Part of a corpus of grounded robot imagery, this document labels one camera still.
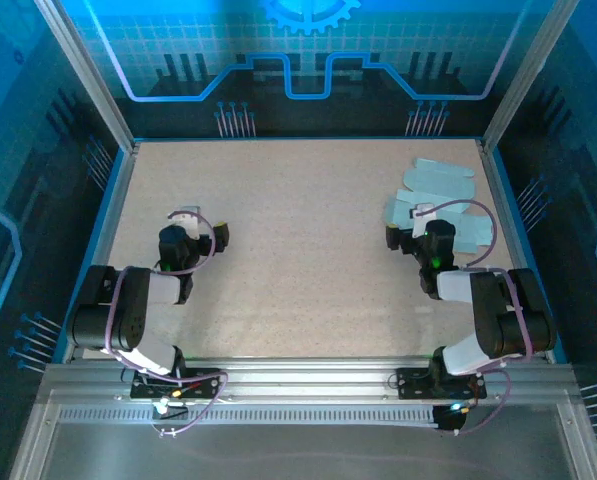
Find aluminium mounting beam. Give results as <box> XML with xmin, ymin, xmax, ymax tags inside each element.
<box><xmin>35</xmin><ymin>357</ymin><xmax>582</xmax><ymax>407</ymax></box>

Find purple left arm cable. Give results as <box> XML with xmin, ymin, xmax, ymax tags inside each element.
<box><xmin>105</xmin><ymin>209</ymin><xmax>229</xmax><ymax>439</ymax></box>

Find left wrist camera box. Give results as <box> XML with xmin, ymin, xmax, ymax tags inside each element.
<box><xmin>167</xmin><ymin>204</ymin><xmax>202</xmax><ymax>240</ymax></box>

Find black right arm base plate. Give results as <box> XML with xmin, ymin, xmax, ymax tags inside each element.
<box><xmin>396</xmin><ymin>367</ymin><xmax>487</xmax><ymax>400</ymax></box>

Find aluminium frame post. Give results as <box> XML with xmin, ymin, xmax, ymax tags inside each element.
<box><xmin>481</xmin><ymin>0</ymin><xmax>582</xmax><ymax>154</ymax></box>
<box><xmin>33</xmin><ymin>0</ymin><xmax>138</xmax><ymax>154</ymax></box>

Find aluminium side rail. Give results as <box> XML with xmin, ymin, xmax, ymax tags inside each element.
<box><xmin>477</xmin><ymin>139</ymin><xmax>550</xmax><ymax>361</ymax></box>
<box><xmin>60</xmin><ymin>141</ymin><xmax>140</xmax><ymax>364</ymax></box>

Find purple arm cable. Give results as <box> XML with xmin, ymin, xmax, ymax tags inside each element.
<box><xmin>411</xmin><ymin>198</ymin><xmax>537</xmax><ymax>436</ymax></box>
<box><xmin>105</xmin><ymin>209</ymin><xmax>229</xmax><ymax>439</ymax></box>

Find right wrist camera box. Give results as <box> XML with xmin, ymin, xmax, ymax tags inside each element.
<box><xmin>410</xmin><ymin>202</ymin><xmax>435</xmax><ymax>239</ymax></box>

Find slotted cable duct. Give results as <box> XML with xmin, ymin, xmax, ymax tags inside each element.
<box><xmin>57</xmin><ymin>407</ymin><xmax>442</xmax><ymax>426</ymax></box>

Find light blue paper box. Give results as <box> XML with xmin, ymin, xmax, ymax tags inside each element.
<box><xmin>381</xmin><ymin>156</ymin><xmax>495</xmax><ymax>255</ymax></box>

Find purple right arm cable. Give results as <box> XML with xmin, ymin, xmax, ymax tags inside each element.
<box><xmin>411</xmin><ymin>198</ymin><xmax>537</xmax><ymax>436</ymax></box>

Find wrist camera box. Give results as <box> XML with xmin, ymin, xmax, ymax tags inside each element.
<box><xmin>410</xmin><ymin>202</ymin><xmax>435</xmax><ymax>239</ymax></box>
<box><xmin>167</xmin><ymin>204</ymin><xmax>202</xmax><ymax>240</ymax></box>

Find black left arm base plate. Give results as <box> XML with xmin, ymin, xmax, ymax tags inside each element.
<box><xmin>130</xmin><ymin>368</ymin><xmax>222</xmax><ymax>400</ymax></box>

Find grey metal panel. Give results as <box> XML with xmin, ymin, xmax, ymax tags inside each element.
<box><xmin>7</xmin><ymin>389</ymin><xmax>597</xmax><ymax>480</ymax></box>

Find white cable connector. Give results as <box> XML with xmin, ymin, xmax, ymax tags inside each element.
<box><xmin>150</xmin><ymin>397</ymin><xmax>190</xmax><ymax>422</ymax></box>

